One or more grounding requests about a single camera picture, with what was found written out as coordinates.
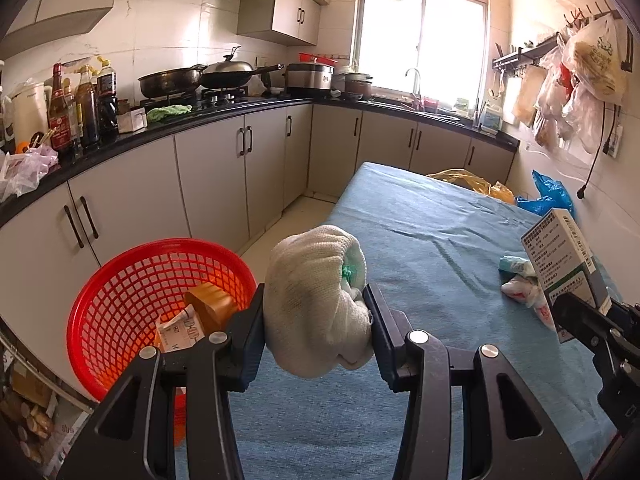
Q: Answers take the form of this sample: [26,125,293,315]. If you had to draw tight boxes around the cardboard boxes of goods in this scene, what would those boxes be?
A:
[0,355,91,476]

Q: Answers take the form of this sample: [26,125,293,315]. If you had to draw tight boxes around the orange white paper packet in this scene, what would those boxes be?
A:
[154,307,206,352]

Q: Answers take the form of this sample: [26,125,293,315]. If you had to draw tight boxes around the black countertop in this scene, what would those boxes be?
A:
[0,95,521,226]

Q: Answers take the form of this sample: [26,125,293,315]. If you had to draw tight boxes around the white electric kettle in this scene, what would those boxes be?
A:
[10,82,53,146]

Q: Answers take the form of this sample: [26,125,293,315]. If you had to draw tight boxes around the green cloth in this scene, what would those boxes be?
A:
[146,104,193,123]

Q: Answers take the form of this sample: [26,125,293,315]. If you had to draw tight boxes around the yellow cap oil bottle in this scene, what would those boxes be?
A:
[75,66,100,148]

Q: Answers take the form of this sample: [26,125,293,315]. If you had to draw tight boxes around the blue plastic bag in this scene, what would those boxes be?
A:
[516,170,576,221]

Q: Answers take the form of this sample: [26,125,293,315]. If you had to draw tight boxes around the red plastic basket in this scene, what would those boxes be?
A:
[66,238,258,446]

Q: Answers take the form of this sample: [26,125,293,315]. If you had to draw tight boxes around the small white box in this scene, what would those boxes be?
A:
[117,107,147,134]

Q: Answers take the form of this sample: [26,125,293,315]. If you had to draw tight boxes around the steel electric cooker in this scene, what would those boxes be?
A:
[285,62,335,95]

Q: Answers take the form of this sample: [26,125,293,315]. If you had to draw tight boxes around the green white detergent bottle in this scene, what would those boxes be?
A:
[479,100,503,135]

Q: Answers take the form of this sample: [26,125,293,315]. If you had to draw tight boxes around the pink white plastic bag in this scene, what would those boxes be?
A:
[0,144,60,203]

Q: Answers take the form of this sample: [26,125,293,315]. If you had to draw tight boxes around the blue tablecloth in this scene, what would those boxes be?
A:
[227,161,618,480]

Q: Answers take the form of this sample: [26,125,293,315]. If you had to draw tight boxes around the white wall socket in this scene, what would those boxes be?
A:
[605,125,625,158]

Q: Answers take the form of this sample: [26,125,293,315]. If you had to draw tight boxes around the green white medicine box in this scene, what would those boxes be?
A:
[520,208,612,345]

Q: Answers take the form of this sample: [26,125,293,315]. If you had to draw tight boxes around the dark soy sauce bottle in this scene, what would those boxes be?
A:
[96,57,120,136]

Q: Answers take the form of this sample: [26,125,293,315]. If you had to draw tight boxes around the small lidded brown pot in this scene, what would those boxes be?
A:
[344,72,374,101]

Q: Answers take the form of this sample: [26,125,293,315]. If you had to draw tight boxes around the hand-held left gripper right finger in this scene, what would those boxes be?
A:
[362,282,583,480]

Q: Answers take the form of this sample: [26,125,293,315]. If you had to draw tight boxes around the wok with steel lid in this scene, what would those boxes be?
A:
[200,47,286,90]

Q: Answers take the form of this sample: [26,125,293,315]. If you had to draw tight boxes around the window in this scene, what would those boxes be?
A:
[352,0,508,106]

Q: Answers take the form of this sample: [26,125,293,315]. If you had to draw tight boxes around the wall hook rack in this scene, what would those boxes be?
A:
[492,0,633,71]

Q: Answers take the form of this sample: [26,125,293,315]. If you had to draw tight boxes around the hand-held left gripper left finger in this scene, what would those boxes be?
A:
[57,282,266,480]

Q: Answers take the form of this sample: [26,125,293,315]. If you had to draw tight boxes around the beige hanging board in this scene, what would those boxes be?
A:
[512,66,547,128]

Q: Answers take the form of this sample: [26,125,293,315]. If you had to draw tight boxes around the yellow plastic bag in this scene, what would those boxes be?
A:
[427,168,516,206]

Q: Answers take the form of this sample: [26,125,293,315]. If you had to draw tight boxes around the green white crumpled wrapper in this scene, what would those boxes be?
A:
[499,252,537,276]

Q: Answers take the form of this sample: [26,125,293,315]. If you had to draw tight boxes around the red label sauce bottle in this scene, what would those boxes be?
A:
[48,63,73,153]

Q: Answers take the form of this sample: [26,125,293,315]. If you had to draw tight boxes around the white knit glove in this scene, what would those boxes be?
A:
[263,225,375,378]

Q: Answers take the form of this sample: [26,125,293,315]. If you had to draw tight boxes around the white red crumpled wrapper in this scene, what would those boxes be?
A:
[501,274,557,332]

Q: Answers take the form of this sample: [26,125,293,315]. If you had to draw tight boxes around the clear hanging plastic bags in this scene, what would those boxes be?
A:
[532,35,601,153]

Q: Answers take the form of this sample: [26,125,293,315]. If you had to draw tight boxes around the white green print hanging bag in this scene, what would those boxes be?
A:
[562,12,628,106]

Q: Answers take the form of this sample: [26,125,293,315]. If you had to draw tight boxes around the steel faucet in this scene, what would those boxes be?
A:
[404,67,423,108]

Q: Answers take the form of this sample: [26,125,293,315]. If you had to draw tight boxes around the small grey wall cabinet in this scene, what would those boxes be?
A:
[237,0,322,47]

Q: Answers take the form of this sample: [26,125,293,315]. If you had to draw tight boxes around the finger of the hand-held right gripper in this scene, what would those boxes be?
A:
[551,292,614,349]

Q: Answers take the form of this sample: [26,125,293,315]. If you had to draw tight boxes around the black wok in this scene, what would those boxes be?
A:
[137,64,208,98]

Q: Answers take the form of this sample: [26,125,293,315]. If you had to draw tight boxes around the gas stove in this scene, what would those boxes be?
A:
[140,87,248,111]

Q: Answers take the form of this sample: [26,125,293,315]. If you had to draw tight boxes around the grey base cabinets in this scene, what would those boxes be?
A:
[0,100,516,331]

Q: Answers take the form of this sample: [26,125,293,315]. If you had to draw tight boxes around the black power cable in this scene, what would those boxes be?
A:
[577,102,608,200]

